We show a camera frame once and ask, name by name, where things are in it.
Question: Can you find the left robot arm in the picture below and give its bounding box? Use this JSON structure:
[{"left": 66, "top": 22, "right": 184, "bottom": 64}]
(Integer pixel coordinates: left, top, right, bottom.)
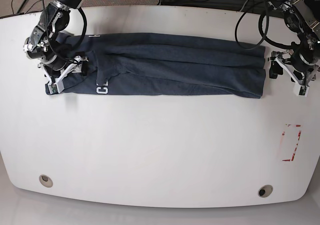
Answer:
[{"left": 258, "top": 0, "right": 320, "bottom": 95}]

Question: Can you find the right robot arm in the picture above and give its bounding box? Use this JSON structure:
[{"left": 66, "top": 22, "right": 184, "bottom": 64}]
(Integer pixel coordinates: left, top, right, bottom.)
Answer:
[{"left": 23, "top": 0, "right": 93, "bottom": 90}]

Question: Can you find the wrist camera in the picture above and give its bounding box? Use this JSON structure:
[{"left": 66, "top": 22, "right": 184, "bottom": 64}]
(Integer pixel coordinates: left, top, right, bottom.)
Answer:
[
  {"left": 293, "top": 83, "right": 310, "bottom": 97},
  {"left": 47, "top": 81, "right": 65, "bottom": 95}
]

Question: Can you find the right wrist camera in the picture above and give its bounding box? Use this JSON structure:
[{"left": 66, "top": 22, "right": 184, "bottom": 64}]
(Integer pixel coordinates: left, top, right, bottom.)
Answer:
[{"left": 47, "top": 81, "right": 65, "bottom": 95}]

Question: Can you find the right table cable grommet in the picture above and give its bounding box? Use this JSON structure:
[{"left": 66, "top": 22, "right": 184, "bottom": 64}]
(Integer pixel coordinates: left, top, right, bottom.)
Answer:
[{"left": 258, "top": 184, "right": 273, "bottom": 198}]

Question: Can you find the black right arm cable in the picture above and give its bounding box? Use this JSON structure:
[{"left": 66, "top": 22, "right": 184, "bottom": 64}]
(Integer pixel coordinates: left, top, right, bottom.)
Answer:
[{"left": 38, "top": 0, "right": 88, "bottom": 61}]

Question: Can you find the left table cable grommet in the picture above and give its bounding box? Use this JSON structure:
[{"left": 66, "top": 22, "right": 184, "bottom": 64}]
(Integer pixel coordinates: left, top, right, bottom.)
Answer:
[{"left": 39, "top": 175, "right": 53, "bottom": 188}]

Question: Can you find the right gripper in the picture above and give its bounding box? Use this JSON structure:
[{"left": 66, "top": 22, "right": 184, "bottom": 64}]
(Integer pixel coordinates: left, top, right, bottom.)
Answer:
[{"left": 37, "top": 52, "right": 89, "bottom": 85}]

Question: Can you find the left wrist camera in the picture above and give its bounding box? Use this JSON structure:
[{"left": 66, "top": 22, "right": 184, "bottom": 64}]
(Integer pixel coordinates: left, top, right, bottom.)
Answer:
[{"left": 293, "top": 83, "right": 310, "bottom": 97}]

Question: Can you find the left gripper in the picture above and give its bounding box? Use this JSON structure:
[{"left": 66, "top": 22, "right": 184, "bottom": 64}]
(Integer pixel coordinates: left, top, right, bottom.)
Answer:
[{"left": 268, "top": 49, "right": 320, "bottom": 86}]

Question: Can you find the red tape rectangle marking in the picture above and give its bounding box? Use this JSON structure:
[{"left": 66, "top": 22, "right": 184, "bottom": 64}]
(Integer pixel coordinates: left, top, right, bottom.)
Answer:
[{"left": 279, "top": 124, "right": 302, "bottom": 162}]

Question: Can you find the table cable grommet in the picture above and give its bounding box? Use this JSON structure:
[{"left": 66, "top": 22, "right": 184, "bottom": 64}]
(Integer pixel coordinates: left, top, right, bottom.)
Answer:
[
  {"left": 258, "top": 184, "right": 273, "bottom": 198},
  {"left": 39, "top": 175, "right": 53, "bottom": 188}
]

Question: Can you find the dark blue t-shirt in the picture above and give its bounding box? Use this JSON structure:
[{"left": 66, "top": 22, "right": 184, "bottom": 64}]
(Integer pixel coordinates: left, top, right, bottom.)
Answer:
[{"left": 62, "top": 33, "right": 266, "bottom": 99}]

